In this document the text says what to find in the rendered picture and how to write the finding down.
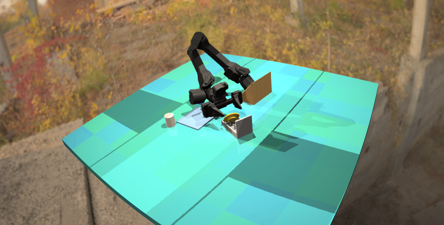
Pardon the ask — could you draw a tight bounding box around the beige cylinder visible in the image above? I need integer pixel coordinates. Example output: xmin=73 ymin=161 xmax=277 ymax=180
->
xmin=164 ymin=113 xmax=176 ymax=127

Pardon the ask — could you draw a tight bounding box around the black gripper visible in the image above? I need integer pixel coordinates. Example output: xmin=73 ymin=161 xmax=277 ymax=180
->
xmin=201 ymin=90 xmax=243 ymax=118

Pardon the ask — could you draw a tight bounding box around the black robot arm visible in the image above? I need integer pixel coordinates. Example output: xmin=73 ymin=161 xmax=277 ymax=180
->
xmin=187 ymin=32 xmax=255 ymax=105

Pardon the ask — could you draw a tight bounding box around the pale blue square mat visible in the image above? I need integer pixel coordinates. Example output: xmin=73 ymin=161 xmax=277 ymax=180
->
xmin=177 ymin=107 xmax=215 ymax=130

